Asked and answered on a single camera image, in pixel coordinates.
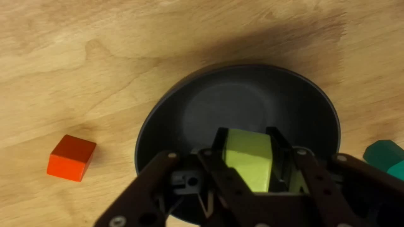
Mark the red cube block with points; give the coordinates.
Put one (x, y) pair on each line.
(70, 159)

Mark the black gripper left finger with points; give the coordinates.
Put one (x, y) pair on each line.
(168, 193)

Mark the black bowl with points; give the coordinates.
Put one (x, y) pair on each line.
(235, 101)

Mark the green octagonal block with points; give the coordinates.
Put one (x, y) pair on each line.
(385, 157)

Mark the yellow cube block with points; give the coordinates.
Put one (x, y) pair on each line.
(248, 159)

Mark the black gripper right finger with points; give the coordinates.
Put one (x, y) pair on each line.
(336, 193)

